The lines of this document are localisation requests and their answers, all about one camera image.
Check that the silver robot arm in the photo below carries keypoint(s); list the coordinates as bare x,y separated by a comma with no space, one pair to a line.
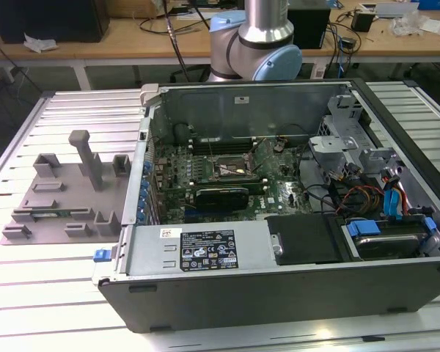
264,25

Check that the CPU socket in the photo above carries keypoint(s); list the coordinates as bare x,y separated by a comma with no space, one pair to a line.
231,168

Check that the black RAM slot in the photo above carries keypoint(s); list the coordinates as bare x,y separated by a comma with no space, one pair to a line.
227,179
223,145
223,150
227,184

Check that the green motherboard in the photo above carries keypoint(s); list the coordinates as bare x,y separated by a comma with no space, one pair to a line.
275,172

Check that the round coin cell battery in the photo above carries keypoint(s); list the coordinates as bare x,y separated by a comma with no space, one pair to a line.
278,147

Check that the silver power supply unit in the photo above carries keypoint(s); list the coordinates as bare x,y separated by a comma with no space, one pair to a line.
150,253

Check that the black drive bay cover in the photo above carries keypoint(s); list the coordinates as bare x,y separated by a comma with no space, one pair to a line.
304,238

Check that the grey plastic case latch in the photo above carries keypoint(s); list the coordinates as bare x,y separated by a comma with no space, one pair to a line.
149,93

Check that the silver metal drive cage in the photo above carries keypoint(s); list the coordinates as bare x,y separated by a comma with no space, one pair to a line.
333,143

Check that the black grey PC case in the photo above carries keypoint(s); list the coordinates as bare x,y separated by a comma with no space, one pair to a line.
242,300

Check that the blue case latch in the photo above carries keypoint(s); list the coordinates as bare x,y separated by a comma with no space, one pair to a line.
102,255

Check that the grey parts rack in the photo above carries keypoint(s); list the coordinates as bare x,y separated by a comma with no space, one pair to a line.
69,176

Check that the wooden desk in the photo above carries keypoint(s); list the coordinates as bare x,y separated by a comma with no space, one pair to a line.
132,44

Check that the green RAM stick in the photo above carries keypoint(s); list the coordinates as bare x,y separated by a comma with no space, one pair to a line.
55,213

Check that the black box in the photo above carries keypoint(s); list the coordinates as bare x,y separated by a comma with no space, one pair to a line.
308,29

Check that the hard disk in blue carrier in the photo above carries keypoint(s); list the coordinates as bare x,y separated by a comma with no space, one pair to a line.
385,246

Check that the black power adapter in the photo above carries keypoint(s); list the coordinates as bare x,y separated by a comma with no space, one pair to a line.
349,43

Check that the small black device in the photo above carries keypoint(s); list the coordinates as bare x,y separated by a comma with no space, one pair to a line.
362,21

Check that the crumpled white paper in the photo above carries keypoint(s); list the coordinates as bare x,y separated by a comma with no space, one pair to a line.
40,43

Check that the black computer tower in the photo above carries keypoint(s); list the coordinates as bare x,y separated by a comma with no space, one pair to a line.
47,18

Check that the clear plastic bags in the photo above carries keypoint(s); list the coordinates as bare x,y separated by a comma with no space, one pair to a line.
407,23

